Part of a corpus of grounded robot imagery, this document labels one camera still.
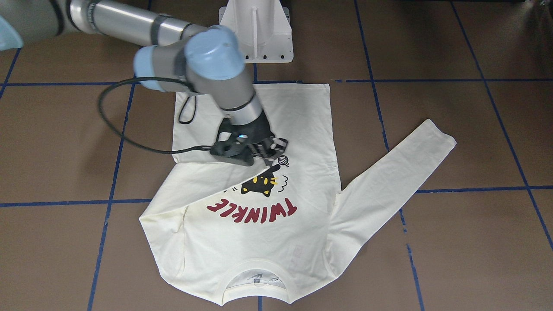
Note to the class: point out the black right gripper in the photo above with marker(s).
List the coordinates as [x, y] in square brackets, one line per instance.
[260, 131]

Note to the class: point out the cream long-sleeve printed shirt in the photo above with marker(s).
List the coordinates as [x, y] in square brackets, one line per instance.
[223, 232]

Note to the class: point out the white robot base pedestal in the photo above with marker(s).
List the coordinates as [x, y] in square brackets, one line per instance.
[262, 27]

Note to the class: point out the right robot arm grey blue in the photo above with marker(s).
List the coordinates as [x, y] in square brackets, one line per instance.
[175, 56]

